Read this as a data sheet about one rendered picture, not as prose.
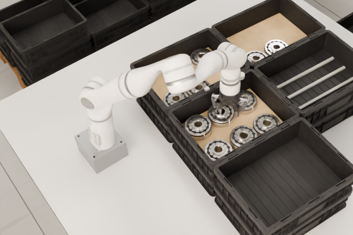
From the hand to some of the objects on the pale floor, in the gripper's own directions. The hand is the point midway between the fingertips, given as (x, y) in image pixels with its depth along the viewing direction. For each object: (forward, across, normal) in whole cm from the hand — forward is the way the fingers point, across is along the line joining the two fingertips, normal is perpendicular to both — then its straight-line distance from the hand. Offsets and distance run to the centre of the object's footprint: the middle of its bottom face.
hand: (228, 112), depth 203 cm
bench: (+86, +6, +4) cm, 87 cm away
